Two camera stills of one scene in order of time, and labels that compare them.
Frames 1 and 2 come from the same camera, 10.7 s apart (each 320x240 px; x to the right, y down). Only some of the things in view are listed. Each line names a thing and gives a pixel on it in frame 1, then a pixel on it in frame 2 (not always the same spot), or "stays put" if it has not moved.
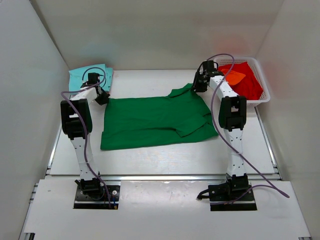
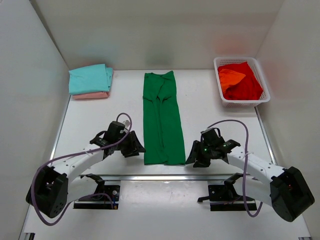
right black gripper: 197,88 → 195,157
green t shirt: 179,119 → 162,134
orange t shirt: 233,77 stays put
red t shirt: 248,88 stays put
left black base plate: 98,200 stays put
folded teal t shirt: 77,77 stays put
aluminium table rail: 163,177 stays put
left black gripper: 104,100 → 135,146
